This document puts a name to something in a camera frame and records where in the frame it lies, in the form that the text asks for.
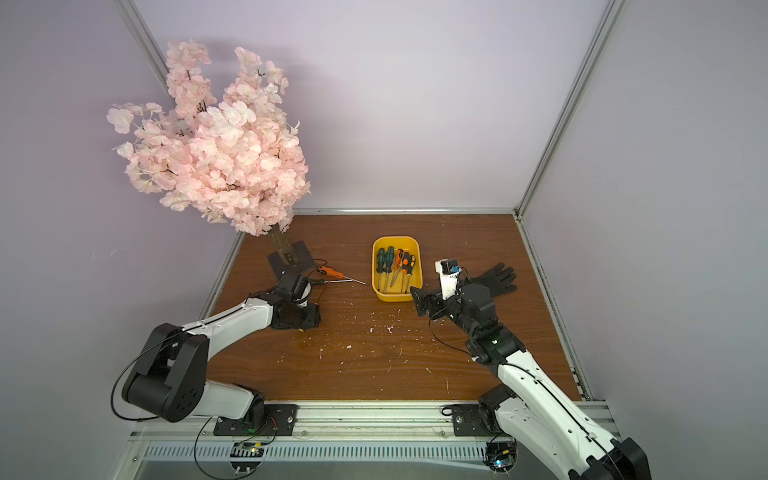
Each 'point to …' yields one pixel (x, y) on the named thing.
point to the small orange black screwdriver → (405, 268)
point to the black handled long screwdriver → (317, 282)
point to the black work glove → (497, 281)
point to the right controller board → (501, 453)
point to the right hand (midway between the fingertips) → (426, 279)
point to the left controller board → (247, 456)
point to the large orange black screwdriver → (329, 271)
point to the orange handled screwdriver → (398, 262)
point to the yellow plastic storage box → (413, 278)
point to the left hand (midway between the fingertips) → (317, 316)
